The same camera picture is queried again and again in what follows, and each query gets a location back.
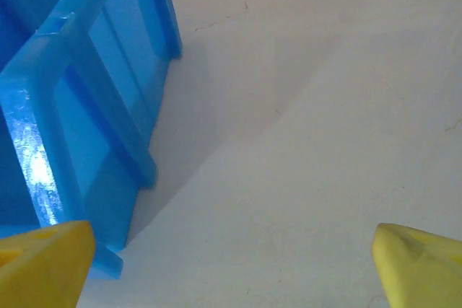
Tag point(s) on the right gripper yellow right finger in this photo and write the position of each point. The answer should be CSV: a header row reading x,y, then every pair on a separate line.
x,y
426,272

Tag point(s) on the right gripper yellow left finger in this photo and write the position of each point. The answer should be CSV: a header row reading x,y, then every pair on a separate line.
x,y
43,272

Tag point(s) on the blue three-compartment plastic container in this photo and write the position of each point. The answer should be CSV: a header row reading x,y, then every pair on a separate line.
x,y
108,70

